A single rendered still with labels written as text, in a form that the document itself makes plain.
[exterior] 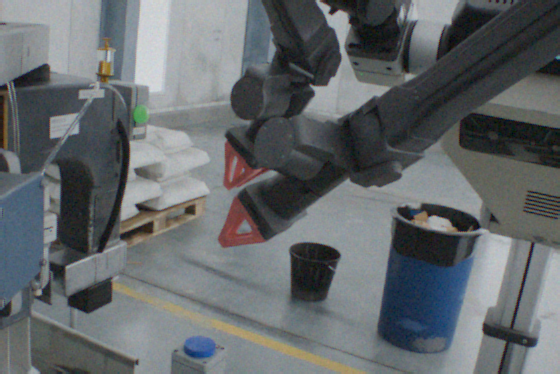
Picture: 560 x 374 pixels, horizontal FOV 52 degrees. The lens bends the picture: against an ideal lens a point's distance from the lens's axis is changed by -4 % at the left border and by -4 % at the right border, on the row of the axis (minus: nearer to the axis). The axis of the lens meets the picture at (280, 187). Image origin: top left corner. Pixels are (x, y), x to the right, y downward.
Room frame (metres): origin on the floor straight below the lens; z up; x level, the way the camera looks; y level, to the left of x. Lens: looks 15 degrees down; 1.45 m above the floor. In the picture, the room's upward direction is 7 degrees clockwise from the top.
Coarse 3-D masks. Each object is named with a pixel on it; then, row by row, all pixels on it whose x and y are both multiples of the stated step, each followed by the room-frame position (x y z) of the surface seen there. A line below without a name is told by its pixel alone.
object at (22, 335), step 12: (12, 324) 0.81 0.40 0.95; (24, 324) 0.80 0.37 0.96; (0, 336) 0.83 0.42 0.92; (12, 336) 0.82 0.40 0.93; (24, 336) 0.80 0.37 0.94; (0, 348) 0.83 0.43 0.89; (12, 348) 0.82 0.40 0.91; (24, 348) 0.80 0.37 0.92; (0, 360) 0.82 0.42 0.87; (12, 360) 0.82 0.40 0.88; (24, 360) 0.80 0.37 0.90; (0, 372) 0.81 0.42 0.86; (12, 372) 0.81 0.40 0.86; (24, 372) 0.81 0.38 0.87; (36, 372) 0.89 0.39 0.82
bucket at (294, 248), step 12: (300, 252) 3.27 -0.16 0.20; (312, 252) 3.29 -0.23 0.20; (324, 252) 3.28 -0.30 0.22; (336, 252) 3.22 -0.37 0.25; (300, 264) 3.04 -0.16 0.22; (312, 264) 3.02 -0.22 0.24; (324, 264) 3.02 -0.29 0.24; (336, 264) 3.09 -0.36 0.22; (300, 276) 3.05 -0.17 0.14; (312, 276) 3.03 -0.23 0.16; (324, 276) 3.04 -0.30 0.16; (300, 288) 3.06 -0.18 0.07; (312, 288) 3.04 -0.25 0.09; (324, 288) 3.07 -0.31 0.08; (312, 300) 3.05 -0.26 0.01
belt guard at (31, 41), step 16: (0, 32) 0.55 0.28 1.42; (16, 32) 0.62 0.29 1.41; (32, 32) 0.70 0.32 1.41; (48, 32) 0.83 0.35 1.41; (0, 48) 0.54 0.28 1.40; (16, 48) 0.62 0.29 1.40; (32, 48) 0.71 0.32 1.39; (48, 48) 0.83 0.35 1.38; (0, 64) 0.54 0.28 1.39; (16, 64) 0.62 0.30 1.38; (32, 64) 0.71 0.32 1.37; (0, 80) 0.55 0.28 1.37
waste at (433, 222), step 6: (414, 216) 2.94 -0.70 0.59; (420, 216) 2.94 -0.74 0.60; (426, 216) 2.94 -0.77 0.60; (432, 216) 2.93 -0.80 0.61; (414, 222) 2.70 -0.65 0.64; (420, 222) 2.73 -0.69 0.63; (426, 222) 2.93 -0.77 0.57; (432, 222) 2.90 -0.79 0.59; (438, 222) 2.89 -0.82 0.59; (444, 222) 2.89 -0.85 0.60; (432, 228) 2.72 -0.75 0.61; (438, 228) 2.73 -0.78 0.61; (444, 228) 2.73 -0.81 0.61; (450, 228) 2.84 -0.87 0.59; (456, 228) 2.83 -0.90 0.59
